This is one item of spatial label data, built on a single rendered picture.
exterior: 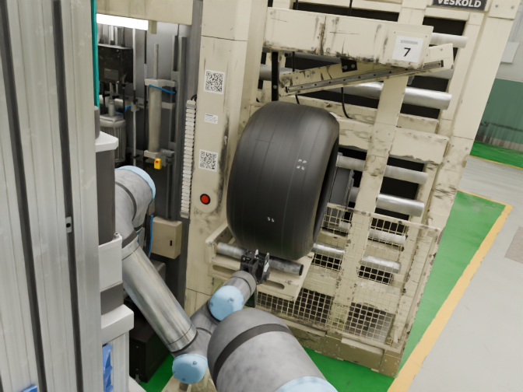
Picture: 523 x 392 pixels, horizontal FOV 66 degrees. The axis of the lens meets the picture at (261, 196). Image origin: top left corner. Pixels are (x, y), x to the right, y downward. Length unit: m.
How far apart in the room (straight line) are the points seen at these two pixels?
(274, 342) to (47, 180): 0.30
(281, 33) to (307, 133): 0.50
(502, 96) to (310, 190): 9.31
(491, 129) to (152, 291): 9.93
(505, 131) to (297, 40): 9.05
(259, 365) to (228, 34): 1.16
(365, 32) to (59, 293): 1.35
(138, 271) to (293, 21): 1.12
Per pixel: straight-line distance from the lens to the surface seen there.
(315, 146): 1.28
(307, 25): 1.64
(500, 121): 10.46
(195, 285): 1.80
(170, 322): 0.93
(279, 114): 1.37
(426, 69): 1.74
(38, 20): 0.43
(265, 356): 0.48
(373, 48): 1.60
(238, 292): 1.02
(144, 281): 0.89
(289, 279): 1.52
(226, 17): 1.45
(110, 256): 0.65
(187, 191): 1.63
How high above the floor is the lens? 1.69
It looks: 22 degrees down
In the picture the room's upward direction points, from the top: 8 degrees clockwise
